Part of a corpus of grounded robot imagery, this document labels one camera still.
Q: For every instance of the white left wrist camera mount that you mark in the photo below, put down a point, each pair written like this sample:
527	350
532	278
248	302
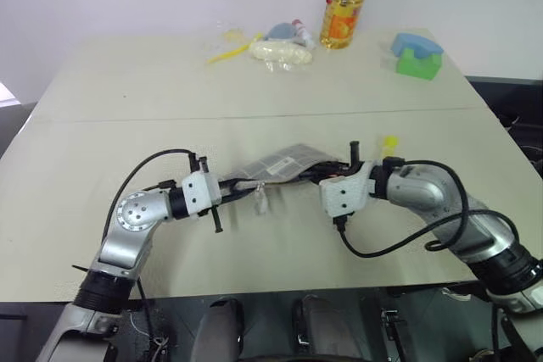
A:
199	192

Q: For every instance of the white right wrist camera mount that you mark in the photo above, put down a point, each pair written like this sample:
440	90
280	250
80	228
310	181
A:
345	192

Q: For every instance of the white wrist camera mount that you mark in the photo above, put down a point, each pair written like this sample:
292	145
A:
345	192
199	192

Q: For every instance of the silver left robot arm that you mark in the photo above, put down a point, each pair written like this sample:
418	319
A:
127	230

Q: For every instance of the yellow highlighter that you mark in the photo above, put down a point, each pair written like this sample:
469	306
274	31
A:
389	143

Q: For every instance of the grey-blue round object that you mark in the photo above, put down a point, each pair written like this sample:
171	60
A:
281	32

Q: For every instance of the crumpled yellow clear wrapper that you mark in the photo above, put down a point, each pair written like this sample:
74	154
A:
233	35

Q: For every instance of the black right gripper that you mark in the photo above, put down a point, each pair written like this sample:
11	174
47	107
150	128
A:
354	158

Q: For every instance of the white food in plastic bag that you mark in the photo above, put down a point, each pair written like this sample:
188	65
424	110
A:
280	52

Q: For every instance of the black side furniture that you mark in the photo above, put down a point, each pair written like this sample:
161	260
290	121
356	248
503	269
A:
513	116

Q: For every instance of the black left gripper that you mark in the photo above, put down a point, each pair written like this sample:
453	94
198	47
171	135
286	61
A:
199	165

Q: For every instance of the red marker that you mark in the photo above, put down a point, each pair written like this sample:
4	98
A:
334	175

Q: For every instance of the clear pouch zipper tag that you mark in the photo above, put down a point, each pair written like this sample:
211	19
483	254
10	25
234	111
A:
261	201

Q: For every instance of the yellow cooking oil bottle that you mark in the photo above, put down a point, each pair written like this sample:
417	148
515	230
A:
343	10

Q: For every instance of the yellow plastic brush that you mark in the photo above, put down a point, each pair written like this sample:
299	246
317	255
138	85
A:
231	53

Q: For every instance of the blue foam block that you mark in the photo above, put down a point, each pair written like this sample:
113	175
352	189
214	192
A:
413	43

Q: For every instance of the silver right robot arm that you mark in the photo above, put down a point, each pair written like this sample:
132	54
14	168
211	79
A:
458	209

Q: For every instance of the dark rounded shape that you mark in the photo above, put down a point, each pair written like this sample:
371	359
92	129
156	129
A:
322	328
220	332

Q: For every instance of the small white red-capped bottle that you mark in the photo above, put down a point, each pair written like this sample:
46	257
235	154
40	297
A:
303	32

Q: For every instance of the green foam block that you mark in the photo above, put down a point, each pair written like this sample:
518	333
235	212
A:
418	66

